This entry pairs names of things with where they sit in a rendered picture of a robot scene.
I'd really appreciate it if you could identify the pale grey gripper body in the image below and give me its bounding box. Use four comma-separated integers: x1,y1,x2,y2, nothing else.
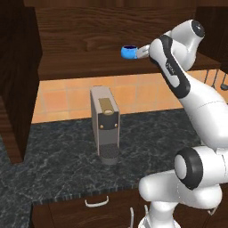
135,44,152,61

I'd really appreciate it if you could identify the dark wood cabinet door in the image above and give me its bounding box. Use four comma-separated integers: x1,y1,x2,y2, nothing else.
194,5,228,75
0,0,43,165

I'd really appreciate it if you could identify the blue cup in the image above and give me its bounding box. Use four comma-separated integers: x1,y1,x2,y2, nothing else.
120,45,139,60

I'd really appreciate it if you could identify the dark hanging kitchen tool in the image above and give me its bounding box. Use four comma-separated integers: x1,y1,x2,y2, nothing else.
211,69,220,89

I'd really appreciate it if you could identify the grey coffee machine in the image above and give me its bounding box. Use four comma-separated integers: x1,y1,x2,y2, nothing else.
89,85,121,166

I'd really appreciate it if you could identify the dark hanging ladle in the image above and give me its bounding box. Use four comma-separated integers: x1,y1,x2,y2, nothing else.
220,70,228,91

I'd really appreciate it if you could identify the dark wood drawer front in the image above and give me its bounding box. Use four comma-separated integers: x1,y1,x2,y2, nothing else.
47,189,145,228

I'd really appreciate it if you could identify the dark wood wall cabinet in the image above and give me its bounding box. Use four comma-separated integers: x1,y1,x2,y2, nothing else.
22,0,223,82

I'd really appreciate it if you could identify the white drawer handle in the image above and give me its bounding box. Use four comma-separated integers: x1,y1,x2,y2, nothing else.
84,195,110,208

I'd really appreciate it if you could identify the white cupboard door handle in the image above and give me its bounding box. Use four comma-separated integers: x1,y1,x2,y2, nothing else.
143,204,150,223
129,207,135,228

